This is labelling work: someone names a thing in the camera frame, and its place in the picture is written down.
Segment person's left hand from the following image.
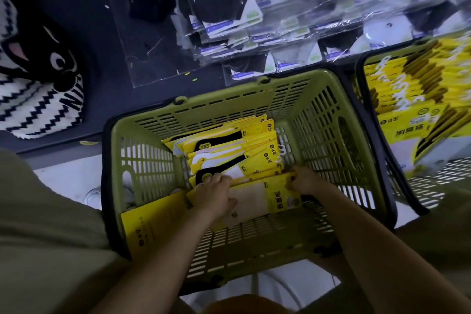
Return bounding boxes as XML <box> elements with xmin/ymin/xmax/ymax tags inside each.
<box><xmin>186</xmin><ymin>173</ymin><xmax>238</xmax><ymax>219</ymax></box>

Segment green shopping basket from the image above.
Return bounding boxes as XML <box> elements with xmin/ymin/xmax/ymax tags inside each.
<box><xmin>101</xmin><ymin>69</ymin><xmax>398</xmax><ymax>296</ymax></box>

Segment olive trousers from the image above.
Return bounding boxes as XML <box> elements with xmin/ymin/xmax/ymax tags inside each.
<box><xmin>0</xmin><ymin>148</ymin><xmax>471</xmax><ymax>314</ymax></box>

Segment person's right hand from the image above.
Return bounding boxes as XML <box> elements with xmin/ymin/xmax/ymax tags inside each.
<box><xmin>286</xmin><ymin>165</ymin><xmax>334</xmax><ymax>197</ymax></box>

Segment black white zigzag tote bag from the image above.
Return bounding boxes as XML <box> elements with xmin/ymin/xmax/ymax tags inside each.
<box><xmin>0</xmin><ymin>0</ymin><xmax>84</xmax><ymax>140</ymax></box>

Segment person's right forearm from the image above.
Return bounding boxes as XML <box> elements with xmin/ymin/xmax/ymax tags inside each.
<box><xmin>313</xmin><ymin>181</ymin><xmax>471</xmax><ymax>314</ymax></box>

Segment pile of yellow sock packets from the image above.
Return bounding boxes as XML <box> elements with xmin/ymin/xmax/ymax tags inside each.
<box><xmin>120</xmin><ymin>114</ymin><xmax>286</xmax><ymax>259</ymax></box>

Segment person's left forearm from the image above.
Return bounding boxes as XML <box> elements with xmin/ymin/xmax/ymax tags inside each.
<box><xmin>90</xmin><ymin>207</ymin><xmax>229</xmax><ymax>314</ymax></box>

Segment yellow packet cream sock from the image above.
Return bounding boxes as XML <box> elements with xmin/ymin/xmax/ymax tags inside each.
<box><xmin>186</xmin><ymin>173</ymin><xmax>303</xmax><ymax>232</ymax></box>

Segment green basket black rim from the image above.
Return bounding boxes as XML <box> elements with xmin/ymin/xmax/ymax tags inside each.
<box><xmin>353</xmin><ymin>30</ymin><xmax>471</xmax><ymax>215</ymax></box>

